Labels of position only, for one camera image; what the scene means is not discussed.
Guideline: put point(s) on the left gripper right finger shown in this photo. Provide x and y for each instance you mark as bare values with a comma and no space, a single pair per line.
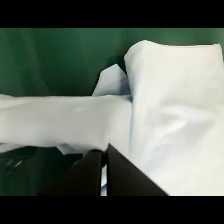
128,178

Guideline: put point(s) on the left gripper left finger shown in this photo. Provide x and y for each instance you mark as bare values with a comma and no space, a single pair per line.
83,178

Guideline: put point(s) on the white shirt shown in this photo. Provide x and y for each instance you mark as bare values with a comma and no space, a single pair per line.
173,120

